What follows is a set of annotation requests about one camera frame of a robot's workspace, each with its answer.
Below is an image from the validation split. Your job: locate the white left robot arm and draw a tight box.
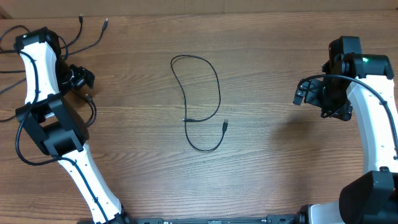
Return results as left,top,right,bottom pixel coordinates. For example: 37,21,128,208
14,27,131,223

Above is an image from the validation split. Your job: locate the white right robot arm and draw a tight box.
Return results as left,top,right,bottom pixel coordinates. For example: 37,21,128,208
284,36,397,223

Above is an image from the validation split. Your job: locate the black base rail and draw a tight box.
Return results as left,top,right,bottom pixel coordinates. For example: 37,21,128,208
77,203,343,224

